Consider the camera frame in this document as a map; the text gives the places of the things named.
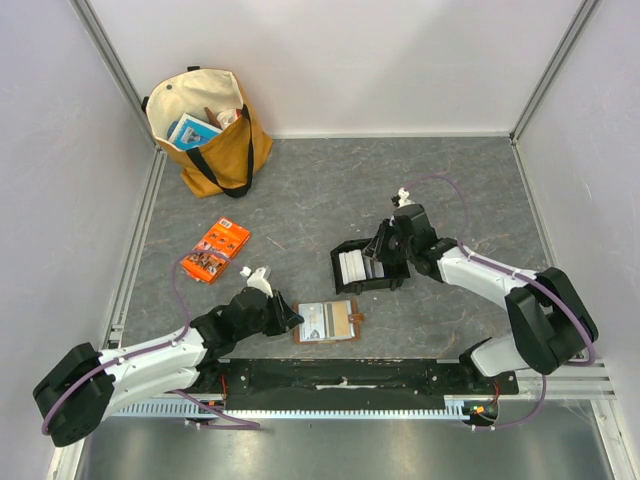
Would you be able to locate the orange product box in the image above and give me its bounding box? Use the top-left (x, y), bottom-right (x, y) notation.
top-left (181, 217), bottom-right (251, 284)

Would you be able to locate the blue book in bag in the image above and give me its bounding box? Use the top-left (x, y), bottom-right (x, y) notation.
top-left (168, 113), bottom-right (222, 151)

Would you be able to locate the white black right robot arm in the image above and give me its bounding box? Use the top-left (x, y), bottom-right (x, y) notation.
top-left (364, 204), bottom-right (599, 394)

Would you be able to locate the brown item in bag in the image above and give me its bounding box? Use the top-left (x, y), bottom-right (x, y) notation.
top-left (204, 107), bottom-right (221, 129)

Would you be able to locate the mustard yellow tote bag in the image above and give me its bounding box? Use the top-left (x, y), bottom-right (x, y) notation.
top-left (141, 66), bottom-right (272, 198)

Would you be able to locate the black card box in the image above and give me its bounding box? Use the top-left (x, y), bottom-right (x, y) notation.
top-left (330, 238), bottom-right (410, 295)

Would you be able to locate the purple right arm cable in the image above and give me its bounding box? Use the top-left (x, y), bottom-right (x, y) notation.
top-left (402, 173), bottom-right (597, 432)

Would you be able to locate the white slotted cable duct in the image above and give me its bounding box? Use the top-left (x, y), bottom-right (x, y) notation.
top-left (114, 397), bottom-right (474, 421)

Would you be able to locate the stack of white cards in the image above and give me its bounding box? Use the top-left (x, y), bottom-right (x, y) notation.
top-left (338, 250), bottom-right (385, 284)

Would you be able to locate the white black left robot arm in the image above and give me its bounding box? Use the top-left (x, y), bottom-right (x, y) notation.
top-left (33, 287), bottom-right (303, 447)

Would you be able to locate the aluminium frame rail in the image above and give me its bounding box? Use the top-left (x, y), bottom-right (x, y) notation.
top-left (71, 0), bottom-right (166, 348)

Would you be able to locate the tan leather card holder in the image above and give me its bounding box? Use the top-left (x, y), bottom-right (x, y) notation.
top-left (293, 299), bottom-right (364, 344)

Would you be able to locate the white item in bag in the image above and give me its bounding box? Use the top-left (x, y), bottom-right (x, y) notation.
top-left (217, 109), bottom-right (242, 130)

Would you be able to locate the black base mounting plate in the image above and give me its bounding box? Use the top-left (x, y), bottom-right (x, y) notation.
top-left (193, 359), bottom-right (519, 396)

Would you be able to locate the white printed card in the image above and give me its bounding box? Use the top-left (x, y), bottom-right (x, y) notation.
top-left (298, 303), bottom-right (326, 342)

